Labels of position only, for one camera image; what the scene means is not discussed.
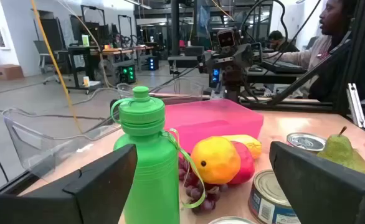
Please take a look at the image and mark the wooden workbench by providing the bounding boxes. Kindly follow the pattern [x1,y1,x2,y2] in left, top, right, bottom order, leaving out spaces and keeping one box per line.
[67,45,154,91]

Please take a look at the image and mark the green pear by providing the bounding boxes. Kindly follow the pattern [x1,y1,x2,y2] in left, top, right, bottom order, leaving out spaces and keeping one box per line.
[316,126,365,177]

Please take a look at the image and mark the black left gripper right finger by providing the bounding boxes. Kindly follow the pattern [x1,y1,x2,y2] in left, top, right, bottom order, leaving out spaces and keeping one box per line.
[268,141,365,224]

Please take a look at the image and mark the blue salmon tin can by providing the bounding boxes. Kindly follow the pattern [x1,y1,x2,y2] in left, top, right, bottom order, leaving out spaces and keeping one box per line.
[207,216,258,224]
[286,132,327,154]
[248,169,301,224]

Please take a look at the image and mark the pink plastic bin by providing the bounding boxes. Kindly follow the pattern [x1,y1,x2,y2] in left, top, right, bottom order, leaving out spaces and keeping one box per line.
[163,98,265,155]

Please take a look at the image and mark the orange fruit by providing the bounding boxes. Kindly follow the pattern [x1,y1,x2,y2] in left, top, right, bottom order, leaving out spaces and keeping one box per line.
[190,136,242,185]

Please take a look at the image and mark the computer tower green lights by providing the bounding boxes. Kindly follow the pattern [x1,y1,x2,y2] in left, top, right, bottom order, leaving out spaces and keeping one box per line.
[116,63,137,85]

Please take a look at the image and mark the clear plastic bin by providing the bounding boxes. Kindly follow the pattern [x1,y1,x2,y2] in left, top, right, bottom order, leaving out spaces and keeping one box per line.
[1,107,123,184]

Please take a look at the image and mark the brown cardboard box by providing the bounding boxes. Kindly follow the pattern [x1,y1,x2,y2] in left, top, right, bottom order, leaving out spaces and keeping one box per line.
[0,63,25,81]

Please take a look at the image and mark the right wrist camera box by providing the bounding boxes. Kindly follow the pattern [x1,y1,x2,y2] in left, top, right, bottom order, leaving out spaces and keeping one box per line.
[216,28,237,49]

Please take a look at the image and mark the person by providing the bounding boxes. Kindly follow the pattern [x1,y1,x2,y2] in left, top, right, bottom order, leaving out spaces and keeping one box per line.
[263,0,363,102]
[268,30,300,53]

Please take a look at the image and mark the green plastic water bottle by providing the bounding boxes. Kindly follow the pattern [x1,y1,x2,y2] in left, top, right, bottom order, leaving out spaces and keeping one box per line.
[110,86,207,224]

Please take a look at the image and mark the yellow hanging cable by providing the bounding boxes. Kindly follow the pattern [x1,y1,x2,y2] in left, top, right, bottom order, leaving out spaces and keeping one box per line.
[29,0,84,134]

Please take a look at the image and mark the grey office chair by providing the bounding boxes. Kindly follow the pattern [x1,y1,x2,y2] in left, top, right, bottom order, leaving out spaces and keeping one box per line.
[32,39,64,85]

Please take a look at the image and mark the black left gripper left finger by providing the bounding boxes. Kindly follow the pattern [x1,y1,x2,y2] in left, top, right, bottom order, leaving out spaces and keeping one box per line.
[0,143,138,224]

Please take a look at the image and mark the purple grape bunch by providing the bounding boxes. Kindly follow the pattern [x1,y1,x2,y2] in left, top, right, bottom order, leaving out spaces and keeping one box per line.
[178,155,230,215]

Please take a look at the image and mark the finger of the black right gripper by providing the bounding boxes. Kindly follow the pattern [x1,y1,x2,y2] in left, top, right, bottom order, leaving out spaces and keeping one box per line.
[197,51,214,74]
[234,43,254,68]

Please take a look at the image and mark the computer tower blue lights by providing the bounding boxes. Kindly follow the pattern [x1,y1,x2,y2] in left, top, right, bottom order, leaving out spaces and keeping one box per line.
[147,55,160,72]

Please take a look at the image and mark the yellow mango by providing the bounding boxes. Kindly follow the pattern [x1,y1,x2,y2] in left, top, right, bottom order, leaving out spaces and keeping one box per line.
[221,134,263,160]

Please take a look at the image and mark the silver aluminium extrusion bar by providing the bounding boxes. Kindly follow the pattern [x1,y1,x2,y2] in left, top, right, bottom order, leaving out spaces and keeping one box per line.
[346,82,365,129]

